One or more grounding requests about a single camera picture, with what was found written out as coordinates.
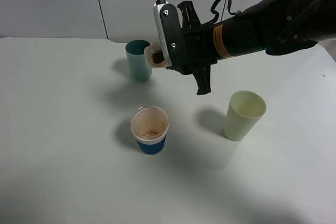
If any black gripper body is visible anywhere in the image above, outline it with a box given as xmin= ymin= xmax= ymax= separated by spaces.
xmin=167 ymin=23 xmax=221 ymax=75

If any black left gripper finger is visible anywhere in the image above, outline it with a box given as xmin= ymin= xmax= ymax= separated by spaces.
xmin=177 ymin=1 xmax=201 ymax=30

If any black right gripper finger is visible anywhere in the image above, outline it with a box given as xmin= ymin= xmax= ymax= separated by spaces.
xmin=193 ymin=65 xmax=211 ymax=95

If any plastic drink bottle pink label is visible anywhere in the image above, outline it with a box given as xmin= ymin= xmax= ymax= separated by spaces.
xmin=144 ymin=43 xmax=172 ymax=68

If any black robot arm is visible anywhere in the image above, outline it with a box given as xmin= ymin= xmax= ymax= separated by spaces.
xmin=160 ymin=0 xmax=335 ymax=95

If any pale green plastic cup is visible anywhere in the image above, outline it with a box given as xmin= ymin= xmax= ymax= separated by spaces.
xmin=223 ymin=90 xmax=267 ymax=142

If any teal plastic cup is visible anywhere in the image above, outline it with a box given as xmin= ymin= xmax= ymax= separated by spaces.
xmin=125 ymin=40 xmax=152 ymax=81

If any clear cup blue sleeve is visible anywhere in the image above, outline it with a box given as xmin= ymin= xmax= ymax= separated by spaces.
xmin=130 ymin=106 xmax=169 ymax=155

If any wrist camera with black bracket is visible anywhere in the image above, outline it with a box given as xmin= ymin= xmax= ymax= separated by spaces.
xmin=153 ymin=3 xmax=186 ymax=68

